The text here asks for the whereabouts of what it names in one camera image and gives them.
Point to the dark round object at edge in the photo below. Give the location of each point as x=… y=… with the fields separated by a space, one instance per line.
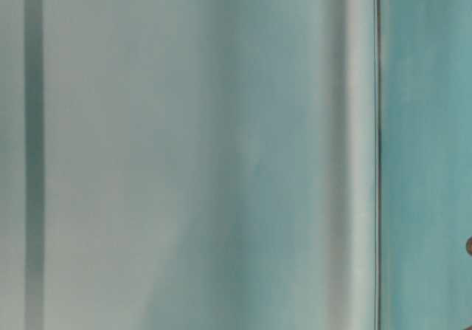
x=469 y=246

